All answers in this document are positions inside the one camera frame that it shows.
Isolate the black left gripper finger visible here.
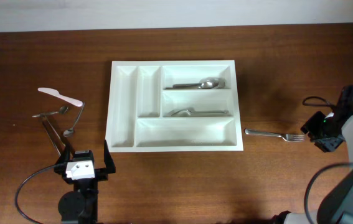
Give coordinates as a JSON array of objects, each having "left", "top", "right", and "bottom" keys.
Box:
[
  {"left": 103, "top": 140, "right": 116, "bottom": 173},
  {"left": 55, "top": 144, "right": 73, "bottom": 165}
]

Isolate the dark-handled small metal teaspoon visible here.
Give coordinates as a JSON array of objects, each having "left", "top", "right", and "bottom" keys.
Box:
[{"left": 63, "top": 102, "right": 86, "bottom": 138}]

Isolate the metal fork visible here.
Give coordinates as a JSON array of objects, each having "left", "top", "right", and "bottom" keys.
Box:
[
  {"left": 244, "top": 129, "right": 306, "bottom": 142},
  {"left": 166, "top": 108, "right": 229, "bottom": 117}
]

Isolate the large metal spoon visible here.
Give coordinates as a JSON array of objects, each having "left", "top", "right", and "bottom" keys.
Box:
[
  {"left": 166, "top": 79, "right": 211, "bottom": 90},
  {"left": 208, "top": 78, "right": 226, "bottom": 89}
]

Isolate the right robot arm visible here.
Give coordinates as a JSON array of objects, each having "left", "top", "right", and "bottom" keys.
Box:
[{"left": 105, "top": 83, "right": 353, "bottom": 223}]

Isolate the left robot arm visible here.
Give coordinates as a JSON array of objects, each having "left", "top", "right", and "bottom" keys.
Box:
[{"left": 54, "top": 144, "right": 114, "bottom": 224}]

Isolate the small metal teaspoon upper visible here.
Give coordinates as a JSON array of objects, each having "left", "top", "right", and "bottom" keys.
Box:
[{"left": 32, "top": 105, "right": 68, "bottom": 118}]

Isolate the pink plastic knife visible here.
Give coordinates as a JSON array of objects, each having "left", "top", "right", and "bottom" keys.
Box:
[{"left": 37, "top": 87, "right": 83, "bottom": 107}]

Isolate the white plastic cutlery tray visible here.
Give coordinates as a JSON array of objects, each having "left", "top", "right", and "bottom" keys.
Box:
[{"left": 105, "top": 60, "right": 243, "bottom": 152}]

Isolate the left black camera cable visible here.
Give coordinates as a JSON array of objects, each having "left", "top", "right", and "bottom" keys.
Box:
[{"left": 14, "top": 164, "right": 59, "bottom": 224}]

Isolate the right black cable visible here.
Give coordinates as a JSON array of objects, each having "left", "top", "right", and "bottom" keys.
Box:
[{"left": 302, "top": 96, "right": 336, "bottom": 110}]

